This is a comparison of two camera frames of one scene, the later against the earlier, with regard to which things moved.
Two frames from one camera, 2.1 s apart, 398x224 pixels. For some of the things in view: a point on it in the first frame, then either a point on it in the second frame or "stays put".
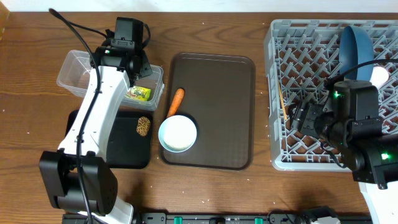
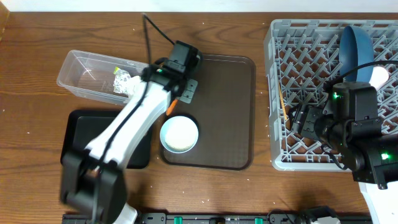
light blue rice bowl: x=177 y=134 stays put
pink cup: x=380 y=76 stays put
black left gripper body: x=144 y=66 to x=182 y=90
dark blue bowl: x=356 y=48 stays put
